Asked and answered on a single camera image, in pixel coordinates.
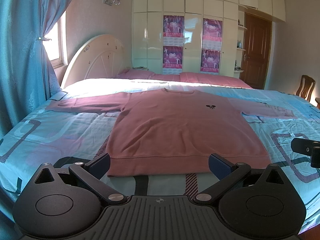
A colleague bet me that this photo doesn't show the pink knit sweater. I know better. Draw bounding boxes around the pink knit sweater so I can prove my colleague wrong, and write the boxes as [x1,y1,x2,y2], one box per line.
[48,88,295,177]

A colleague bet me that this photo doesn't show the wooden chair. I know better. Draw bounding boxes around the wooden chair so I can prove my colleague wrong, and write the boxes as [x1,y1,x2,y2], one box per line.
[296,75,316,102]

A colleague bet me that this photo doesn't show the blue patterned quilt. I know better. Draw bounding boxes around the blue patterned quilt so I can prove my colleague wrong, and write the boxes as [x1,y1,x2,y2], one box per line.
[1,79,319,231]

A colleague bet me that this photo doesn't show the brown wooden door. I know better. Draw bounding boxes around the brown wooden door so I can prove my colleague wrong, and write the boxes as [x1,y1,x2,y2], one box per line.
[240,13,272,89]

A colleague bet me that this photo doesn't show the lower right pink poster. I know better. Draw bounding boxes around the lower right pink poster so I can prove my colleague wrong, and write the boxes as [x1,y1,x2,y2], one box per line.
[200,49,221,73]

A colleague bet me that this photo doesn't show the pink poster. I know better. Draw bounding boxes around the pink poster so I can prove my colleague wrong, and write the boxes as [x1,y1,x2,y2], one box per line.
[163,46,183,69]
[202,18,223,42]
[163,15,184,38]
[200,49,221,73]

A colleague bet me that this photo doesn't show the pink folded blanket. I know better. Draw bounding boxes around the pink folded blanket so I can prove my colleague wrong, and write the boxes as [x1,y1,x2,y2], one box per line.
[149,72,252,89]

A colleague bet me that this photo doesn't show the pink pillow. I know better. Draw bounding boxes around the pink pillow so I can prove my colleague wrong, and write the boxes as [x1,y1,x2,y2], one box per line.
[116,69,155,80]

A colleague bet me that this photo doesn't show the cream arched headboard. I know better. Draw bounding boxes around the cream arched headboard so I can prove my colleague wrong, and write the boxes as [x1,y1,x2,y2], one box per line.
[61,34,131,88]

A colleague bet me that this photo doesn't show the upper right pink poster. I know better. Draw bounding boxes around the upper right pink poster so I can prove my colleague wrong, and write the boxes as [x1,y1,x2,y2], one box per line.
[202,18,223,42]

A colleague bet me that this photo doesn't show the window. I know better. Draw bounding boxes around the window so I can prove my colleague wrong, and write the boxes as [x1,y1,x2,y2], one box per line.
[43,12,68,68]

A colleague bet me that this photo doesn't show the cream glossy wardrobe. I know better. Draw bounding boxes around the cream glossy wardrobe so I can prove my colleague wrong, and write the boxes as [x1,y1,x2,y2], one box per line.
[132,0,286,77]

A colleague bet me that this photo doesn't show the lower left pink poster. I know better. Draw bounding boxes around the lower left pink poster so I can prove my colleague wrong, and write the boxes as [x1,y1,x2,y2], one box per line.
[163,46,183,69]

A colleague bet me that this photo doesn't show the upper left pink poster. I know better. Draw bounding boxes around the upper left pink poster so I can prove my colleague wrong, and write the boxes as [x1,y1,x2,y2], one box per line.
[163,15,184,38]

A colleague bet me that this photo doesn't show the teal curtain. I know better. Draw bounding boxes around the teal curtain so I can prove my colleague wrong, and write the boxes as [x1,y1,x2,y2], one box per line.
[1,0,71,137]

